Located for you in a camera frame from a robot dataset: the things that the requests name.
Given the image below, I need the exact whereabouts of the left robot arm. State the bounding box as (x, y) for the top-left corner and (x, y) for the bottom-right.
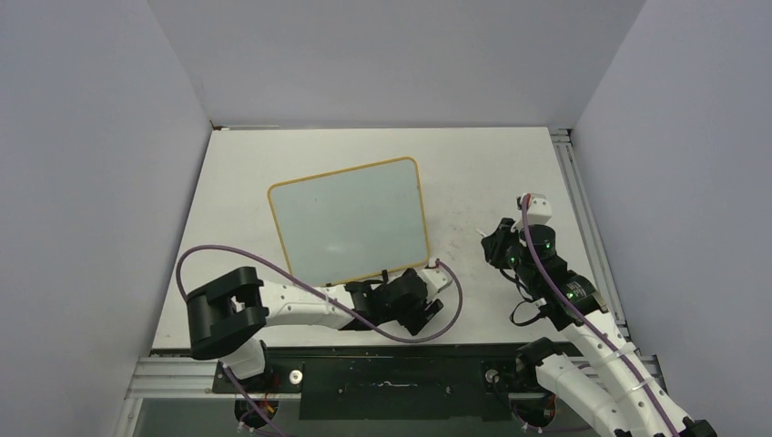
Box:
(186, 267), (450, 392)

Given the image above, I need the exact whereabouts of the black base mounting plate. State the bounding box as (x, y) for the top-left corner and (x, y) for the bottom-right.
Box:
(210, 342), (641, 423)

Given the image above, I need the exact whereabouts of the yellow framed whiteboard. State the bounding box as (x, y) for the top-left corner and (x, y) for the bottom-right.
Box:
(267, 157), (431, 285)

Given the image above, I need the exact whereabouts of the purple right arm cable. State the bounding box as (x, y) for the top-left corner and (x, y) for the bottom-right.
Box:
(519, 194), (683, 437)

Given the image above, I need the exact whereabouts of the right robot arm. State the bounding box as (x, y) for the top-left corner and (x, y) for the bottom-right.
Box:
(481, 218), (717, 436)

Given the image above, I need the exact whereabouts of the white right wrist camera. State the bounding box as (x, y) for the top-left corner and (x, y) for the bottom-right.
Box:
(511, 193), (553, 232)

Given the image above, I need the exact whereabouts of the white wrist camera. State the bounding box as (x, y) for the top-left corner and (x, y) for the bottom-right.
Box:
(511, 193), (553, 232)
(417, 258), (452, 300)

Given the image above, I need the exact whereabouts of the aluminium frame rail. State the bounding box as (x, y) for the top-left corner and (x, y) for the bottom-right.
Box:
(151, 127), (630, 435)

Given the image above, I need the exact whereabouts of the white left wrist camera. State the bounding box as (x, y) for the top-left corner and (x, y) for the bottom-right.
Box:
(417, 258), (452, 300)

